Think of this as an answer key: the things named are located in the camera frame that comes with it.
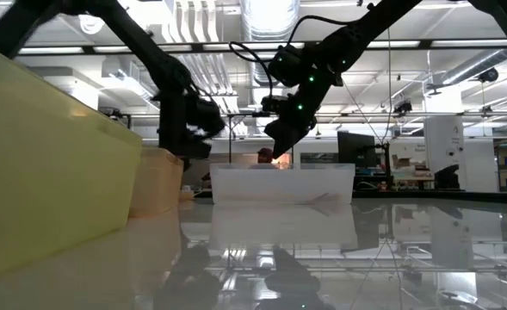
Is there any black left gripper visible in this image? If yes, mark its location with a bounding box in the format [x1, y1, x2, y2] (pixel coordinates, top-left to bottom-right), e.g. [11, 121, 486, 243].
[158, 85, 213, 171]

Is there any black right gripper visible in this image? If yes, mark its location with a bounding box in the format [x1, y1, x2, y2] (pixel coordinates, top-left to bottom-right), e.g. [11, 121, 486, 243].
[263, 81, 325, 159]

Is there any yellow plastic bin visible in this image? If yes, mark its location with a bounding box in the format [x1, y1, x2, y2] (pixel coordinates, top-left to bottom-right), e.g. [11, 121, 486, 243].
[0, 42, 143, 283]

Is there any person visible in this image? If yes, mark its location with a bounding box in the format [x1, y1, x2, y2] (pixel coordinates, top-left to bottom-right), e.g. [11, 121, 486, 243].
[256, 147, 275, 165]

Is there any orange plastic bin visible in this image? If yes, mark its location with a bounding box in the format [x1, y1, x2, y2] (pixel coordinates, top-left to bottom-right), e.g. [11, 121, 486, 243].
[127, 147, 185, 219]

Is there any clear plastic bin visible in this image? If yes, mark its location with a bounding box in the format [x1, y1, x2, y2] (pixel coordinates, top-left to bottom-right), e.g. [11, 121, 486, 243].
[208, 162, 356, 206]

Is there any black background monitor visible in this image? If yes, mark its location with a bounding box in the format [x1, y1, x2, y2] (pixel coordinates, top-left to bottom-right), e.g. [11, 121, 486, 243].
[337, 131, 377, 169]

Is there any cardboard box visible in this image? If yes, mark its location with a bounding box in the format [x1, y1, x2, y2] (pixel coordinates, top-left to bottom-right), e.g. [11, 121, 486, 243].
[392, 153, 414, 170]

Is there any black overhead rig beam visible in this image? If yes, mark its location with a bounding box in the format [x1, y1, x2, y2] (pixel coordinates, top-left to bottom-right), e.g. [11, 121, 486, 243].
[0, 39, 507, 56]

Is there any black office chair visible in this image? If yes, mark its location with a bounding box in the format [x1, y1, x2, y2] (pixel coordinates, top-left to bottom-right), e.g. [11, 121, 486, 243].
[434, 163, 463, 190]

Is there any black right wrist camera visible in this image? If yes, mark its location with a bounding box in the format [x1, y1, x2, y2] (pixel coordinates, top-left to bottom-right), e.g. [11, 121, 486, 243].
[260, 95, 289, 115]

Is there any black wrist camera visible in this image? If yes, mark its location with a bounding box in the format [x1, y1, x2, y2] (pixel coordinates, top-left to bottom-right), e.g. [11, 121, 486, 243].
[186, 96, 226, 139]
[260, 95, 289, 115]

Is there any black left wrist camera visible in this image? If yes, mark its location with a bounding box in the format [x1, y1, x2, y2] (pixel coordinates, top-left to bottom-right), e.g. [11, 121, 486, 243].
[186, 96, 226, 139]

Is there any thin hanging cable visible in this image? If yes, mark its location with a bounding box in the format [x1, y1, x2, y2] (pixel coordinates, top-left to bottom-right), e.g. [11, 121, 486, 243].
[384, 26, 393, 146]

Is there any ribbed silver air duct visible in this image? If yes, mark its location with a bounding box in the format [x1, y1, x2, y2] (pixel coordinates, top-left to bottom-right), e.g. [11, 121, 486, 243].
[240, 0, 301, 87]

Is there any black aluminium table frame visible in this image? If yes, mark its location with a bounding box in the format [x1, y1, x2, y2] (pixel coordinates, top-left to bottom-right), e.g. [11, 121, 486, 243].
[179, 188, 507, 206]

